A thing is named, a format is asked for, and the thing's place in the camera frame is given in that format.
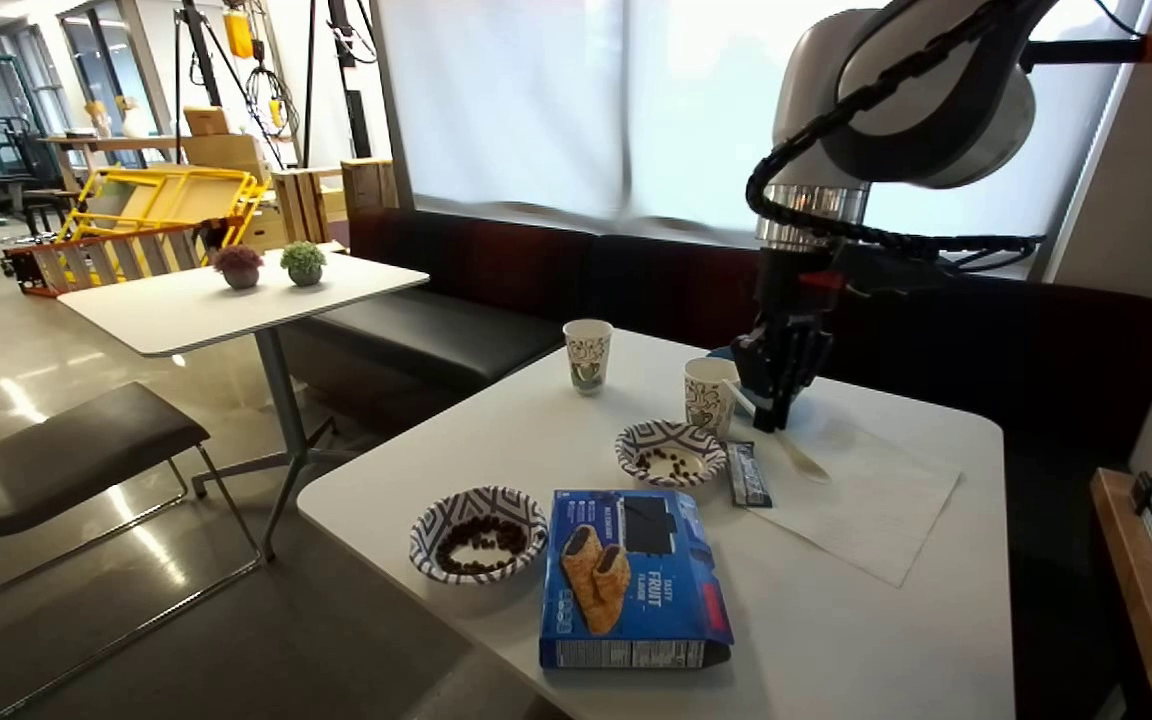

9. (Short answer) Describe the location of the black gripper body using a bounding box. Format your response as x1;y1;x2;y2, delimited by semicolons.
748;244;865;345

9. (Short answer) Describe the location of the blue snack box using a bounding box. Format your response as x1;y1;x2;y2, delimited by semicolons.
535;484;735;675

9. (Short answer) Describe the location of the brown pieces pile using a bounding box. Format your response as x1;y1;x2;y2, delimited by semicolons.
437;516;535;576
633;442;708;484

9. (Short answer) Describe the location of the black white patterned paper plate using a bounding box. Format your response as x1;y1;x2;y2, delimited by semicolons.
611;414;727;493
407;484;550;590

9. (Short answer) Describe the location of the patterned white paper cup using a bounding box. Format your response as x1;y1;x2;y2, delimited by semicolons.
679;352;744;442
560;316;617;396

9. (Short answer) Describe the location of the white paper napkin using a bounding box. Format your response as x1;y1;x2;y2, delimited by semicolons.
733;411;969;590

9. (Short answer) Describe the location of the black bench sofa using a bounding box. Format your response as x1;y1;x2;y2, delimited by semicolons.
276;202;1152;720

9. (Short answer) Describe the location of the white window shade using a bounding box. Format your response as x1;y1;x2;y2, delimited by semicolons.
373;0;1128;282

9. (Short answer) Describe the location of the black rod with orange band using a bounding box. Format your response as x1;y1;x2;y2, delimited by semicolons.
1018;15;1152;90

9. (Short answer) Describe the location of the wooden shelf board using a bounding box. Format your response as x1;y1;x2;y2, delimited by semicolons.
1086;462;1152;720

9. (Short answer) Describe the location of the green potted plant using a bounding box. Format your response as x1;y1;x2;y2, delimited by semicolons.
276;237;333;292

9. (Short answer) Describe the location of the wooden crate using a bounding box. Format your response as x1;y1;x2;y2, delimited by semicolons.
268;154;407;255

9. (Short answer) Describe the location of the red potted plant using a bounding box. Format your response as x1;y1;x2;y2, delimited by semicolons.
211;244;268;296

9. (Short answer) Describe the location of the white side table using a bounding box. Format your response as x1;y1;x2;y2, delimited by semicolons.
51;246;433;563

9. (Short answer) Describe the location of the cardboard box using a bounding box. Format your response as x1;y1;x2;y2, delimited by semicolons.
179;104;270;177

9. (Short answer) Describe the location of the yellow metal rack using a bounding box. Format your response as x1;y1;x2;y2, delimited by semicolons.
0;160;270;299

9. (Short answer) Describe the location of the black tripod stand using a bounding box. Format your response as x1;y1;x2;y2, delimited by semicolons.
168;0;227;153

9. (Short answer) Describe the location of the black seat metal chair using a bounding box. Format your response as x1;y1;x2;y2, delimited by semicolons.
0;381;268;714

